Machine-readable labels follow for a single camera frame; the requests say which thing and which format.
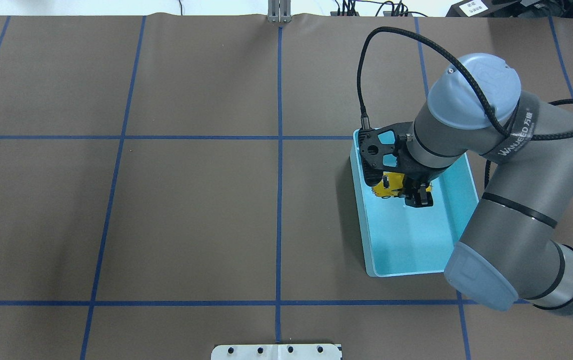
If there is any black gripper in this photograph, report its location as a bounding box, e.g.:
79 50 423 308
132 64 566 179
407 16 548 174
394 135 447 208

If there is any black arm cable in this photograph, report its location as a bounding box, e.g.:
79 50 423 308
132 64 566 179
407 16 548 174
357 26 573 176

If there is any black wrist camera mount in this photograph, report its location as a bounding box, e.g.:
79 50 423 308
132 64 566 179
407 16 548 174
357 121 416 187

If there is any yellow beetle toy car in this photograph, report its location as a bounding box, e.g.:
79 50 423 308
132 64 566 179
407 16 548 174
371 172 420 199

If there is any light blue plastic bin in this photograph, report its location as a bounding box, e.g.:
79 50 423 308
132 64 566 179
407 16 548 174
350 130 479 277

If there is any aluminium frame post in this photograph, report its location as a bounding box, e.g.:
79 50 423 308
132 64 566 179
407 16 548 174
266 0 293 23

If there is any white camera stand pedestal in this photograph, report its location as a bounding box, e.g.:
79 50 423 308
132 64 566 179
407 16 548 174
210 343 343 360

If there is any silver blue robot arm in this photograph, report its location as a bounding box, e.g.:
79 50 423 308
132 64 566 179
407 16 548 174
407 53 573 318

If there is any black box with label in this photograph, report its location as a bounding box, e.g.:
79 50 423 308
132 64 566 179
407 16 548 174
445 0 496 18

